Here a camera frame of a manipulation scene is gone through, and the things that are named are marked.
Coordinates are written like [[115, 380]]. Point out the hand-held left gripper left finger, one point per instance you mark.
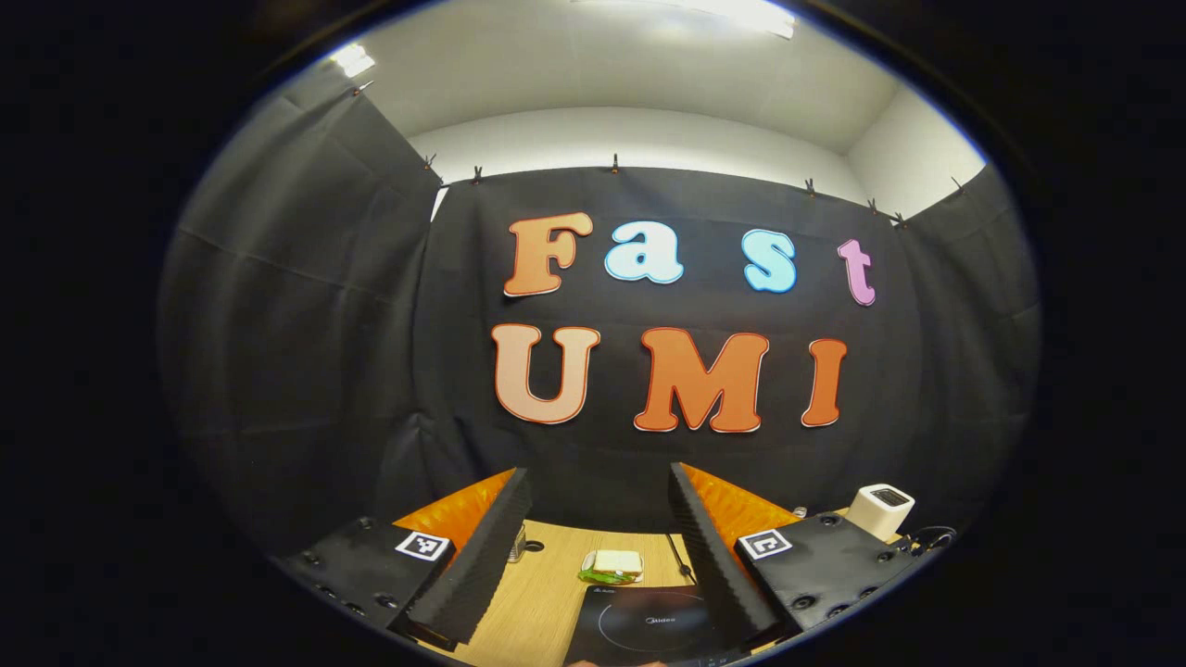
[[482, 574]]

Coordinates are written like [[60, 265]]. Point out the white toaster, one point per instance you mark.
[[878, 514]]

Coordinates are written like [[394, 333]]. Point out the black backdrop cloth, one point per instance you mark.
[[306, 324]]

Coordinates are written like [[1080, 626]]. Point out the small glass jar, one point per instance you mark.
[[519, 545]]

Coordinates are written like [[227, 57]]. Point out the black induction cooktop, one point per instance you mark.
[[639, 621]]

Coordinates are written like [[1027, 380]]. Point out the small ceiling light panel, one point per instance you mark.
[[353, 60]]

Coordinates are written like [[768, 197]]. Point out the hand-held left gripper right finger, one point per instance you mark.
[[718, 565]]

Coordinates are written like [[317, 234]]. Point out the sandwich with lettuce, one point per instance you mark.
[[616, 560]]

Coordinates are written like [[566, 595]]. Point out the large ceiling light panel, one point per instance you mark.
[[741, 14]]

